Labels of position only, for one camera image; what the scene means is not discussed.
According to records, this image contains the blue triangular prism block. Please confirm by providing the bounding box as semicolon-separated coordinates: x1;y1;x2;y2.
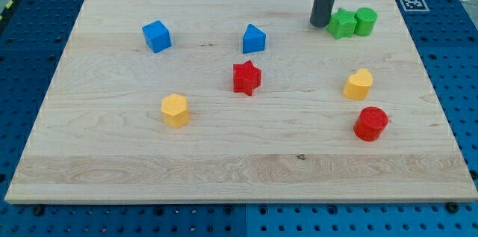
242;24;266;54

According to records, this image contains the red star block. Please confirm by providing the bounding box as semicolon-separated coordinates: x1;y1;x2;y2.
233;61;262;96

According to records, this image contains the blue cube block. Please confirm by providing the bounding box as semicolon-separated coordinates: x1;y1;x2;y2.
141;20;173;53

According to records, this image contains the yellow heart block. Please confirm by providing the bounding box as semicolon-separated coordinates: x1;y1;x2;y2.
342;68;373;100

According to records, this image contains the yellow hexagon block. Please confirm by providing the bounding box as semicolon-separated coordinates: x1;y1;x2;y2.
161;93;190;128

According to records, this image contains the red cylinder block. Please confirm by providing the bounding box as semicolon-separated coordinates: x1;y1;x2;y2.
353;106;388;141

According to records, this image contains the green star block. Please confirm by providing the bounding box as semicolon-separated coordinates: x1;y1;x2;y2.
327;8;357;40

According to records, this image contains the green cylinder block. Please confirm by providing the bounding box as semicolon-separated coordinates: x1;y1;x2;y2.
354;7;378;36

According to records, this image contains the light wooden board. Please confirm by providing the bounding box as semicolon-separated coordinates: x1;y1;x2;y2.
5;0;477;204

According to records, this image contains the white fiducial marker tag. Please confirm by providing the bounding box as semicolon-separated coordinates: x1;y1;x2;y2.
399;0;429;12

